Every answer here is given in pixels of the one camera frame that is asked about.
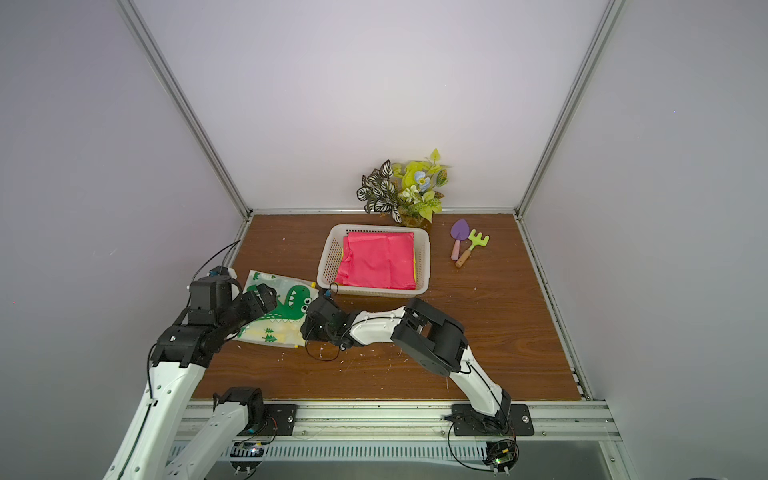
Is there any white plastic perforated basket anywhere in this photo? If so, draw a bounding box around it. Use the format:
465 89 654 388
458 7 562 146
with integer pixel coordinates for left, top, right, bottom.
317 224 431 298

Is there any purple toy trowel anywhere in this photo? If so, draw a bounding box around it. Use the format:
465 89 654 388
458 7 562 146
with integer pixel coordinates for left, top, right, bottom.
450 218 470 261

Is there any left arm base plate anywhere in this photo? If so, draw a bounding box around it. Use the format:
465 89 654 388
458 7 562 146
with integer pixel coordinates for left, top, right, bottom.
239 403 298 437

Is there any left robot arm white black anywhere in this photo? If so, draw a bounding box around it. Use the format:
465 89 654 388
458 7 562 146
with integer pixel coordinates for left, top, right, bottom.
105 274 277 479

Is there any aluminium front rail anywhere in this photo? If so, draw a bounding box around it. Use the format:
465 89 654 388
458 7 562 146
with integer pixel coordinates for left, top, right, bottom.
265 400 621 441

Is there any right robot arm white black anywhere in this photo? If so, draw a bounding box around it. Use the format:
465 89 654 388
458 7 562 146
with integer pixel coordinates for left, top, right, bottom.
301 296 511 426

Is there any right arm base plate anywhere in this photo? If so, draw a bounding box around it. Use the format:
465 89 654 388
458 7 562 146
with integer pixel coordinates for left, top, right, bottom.
445 403 535 437

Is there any artificial potted plant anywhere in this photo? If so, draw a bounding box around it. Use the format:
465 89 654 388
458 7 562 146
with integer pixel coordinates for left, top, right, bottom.
356 148 448 230

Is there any left circuit board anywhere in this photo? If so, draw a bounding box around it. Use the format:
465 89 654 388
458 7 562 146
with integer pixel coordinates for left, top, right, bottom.
229 443 265 479

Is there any green toy rake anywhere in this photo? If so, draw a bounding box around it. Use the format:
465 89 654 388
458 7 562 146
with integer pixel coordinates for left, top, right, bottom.
455 229 490 268

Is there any right base black cable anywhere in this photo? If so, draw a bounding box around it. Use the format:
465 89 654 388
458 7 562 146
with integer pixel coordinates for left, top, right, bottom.
443 413 499 473

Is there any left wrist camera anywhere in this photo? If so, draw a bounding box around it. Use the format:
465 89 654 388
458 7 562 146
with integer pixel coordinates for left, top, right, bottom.
208 265 238 284

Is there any green dinosaur raincoat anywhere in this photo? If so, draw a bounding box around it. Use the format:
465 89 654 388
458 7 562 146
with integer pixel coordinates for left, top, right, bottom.
236 270 319 348

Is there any circuit board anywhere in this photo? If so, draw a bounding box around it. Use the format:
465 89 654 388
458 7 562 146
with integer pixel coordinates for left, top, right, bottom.
229 443 265 479
483 439 520 475

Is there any right circuit board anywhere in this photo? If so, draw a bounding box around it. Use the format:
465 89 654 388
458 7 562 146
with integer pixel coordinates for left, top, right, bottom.
483 439 520 475

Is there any pink raincoat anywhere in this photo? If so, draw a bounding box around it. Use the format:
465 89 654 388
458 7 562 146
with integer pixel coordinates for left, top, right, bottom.
335 232 414 290

